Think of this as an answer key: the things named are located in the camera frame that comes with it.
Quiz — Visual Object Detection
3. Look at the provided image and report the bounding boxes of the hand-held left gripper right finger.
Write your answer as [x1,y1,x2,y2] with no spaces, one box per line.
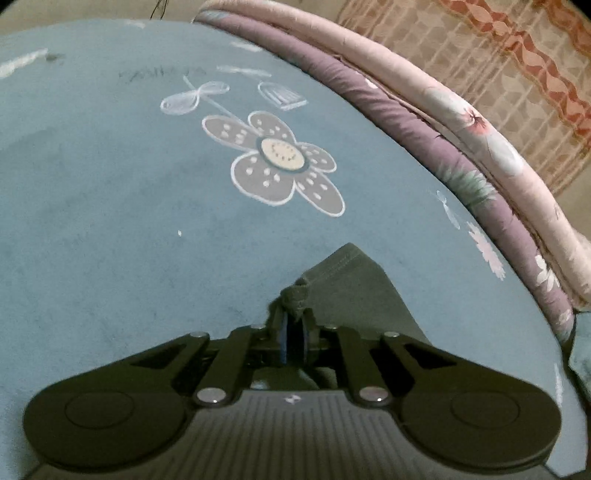
[288,309,462,409]

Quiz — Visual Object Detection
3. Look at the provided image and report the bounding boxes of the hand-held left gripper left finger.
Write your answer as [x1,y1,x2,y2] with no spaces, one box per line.
[124,305,288,409]

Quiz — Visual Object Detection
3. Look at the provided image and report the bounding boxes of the dark green shorts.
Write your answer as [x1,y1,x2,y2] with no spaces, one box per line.
[265,244,435,370]

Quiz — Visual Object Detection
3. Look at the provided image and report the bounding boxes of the bed with blue-grey printed sheet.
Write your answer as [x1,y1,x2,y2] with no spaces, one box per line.
[0,18,575,480]

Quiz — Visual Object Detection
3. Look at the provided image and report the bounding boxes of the folded pink purple floral quilt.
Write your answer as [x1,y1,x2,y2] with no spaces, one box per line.
[191,0,591,342]

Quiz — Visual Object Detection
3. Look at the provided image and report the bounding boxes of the patterned beige red curtain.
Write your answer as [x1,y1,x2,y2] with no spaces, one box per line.
[337,0,591,195]

